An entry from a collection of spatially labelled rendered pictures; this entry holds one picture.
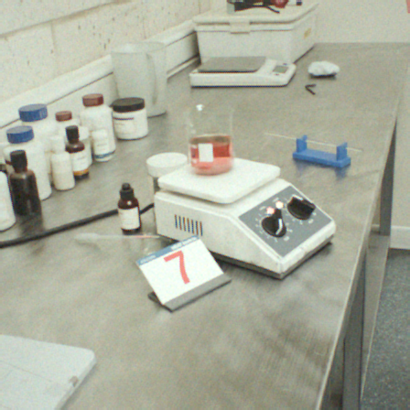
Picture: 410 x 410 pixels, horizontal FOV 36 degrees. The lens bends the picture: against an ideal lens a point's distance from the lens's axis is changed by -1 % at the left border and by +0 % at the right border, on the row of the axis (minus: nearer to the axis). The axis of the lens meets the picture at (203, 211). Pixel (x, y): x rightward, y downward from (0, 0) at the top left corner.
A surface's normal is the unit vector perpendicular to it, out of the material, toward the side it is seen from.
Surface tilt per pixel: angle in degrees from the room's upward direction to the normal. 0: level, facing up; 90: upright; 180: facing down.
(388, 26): 90
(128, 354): 0
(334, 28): 90
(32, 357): 0
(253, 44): 93
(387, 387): 0
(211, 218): 90
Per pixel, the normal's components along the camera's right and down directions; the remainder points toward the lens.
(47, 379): -0.07, -0.91
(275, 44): -0.36, 0.46
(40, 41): 0.94, 0.07
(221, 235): -0.64, 0.36
